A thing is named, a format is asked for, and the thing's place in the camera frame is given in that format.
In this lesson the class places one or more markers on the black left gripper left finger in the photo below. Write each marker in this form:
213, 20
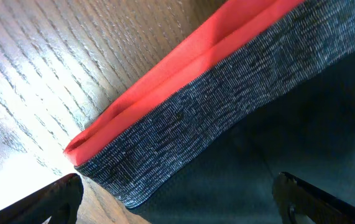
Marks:
57, 202

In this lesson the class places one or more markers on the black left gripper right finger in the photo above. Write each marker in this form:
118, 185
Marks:
300, 202

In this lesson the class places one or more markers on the black leggings with red waistband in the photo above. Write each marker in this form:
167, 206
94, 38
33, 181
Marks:
262, 87

